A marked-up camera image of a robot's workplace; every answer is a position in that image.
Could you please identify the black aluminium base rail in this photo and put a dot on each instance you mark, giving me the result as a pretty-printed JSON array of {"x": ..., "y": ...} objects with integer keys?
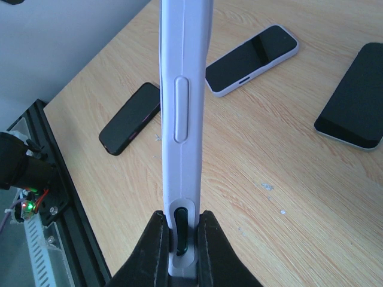
[{"x": 74, "y": 252}]

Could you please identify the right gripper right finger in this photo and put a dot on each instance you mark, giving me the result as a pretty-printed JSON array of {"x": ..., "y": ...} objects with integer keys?
[{"x": 218, "y": 264}]

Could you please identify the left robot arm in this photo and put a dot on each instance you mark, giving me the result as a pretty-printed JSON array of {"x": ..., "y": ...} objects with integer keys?
[{"x": 23, "y": 164}]

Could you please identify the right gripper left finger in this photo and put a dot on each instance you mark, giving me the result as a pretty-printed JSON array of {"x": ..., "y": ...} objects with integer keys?
[{"x": 148, "y": 262}]

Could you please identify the black phone in black case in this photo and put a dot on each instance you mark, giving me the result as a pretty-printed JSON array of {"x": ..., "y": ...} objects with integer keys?
[{"x": 131, "y": 119}]

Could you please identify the black phone from pink case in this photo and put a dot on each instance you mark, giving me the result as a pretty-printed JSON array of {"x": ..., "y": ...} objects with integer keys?
[{"x": 353, "y": 113}]

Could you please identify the slotted grey cable duct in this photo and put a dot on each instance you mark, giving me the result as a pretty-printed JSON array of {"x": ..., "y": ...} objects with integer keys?
[{"x": 42, "y": 269}]

